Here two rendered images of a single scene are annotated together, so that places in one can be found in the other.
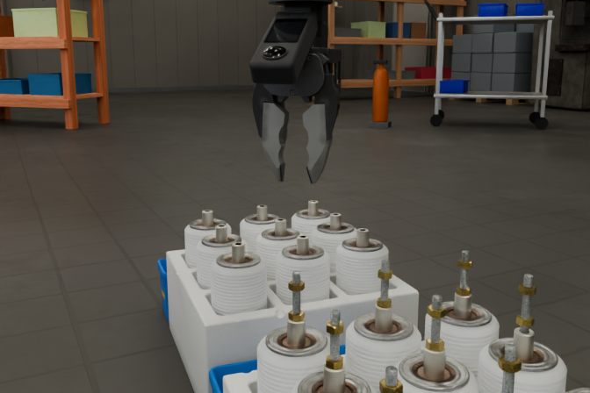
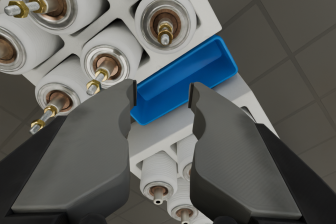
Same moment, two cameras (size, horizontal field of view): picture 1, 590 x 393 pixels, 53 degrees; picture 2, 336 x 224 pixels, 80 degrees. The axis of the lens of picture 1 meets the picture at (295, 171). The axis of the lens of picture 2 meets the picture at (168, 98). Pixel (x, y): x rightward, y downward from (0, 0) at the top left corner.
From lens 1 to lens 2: 61 cm
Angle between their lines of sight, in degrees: 50
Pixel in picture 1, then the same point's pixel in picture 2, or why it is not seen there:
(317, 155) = (105, 92)
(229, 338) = (232, 93)
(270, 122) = (240, 150)
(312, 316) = (182, 125)
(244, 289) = not seen: hidden behind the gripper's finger
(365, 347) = (114, 38)
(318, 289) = (182, 145)
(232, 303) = not seen: hidden behind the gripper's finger
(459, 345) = (59, 72)
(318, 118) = (69, 156)
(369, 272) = (151, 167)
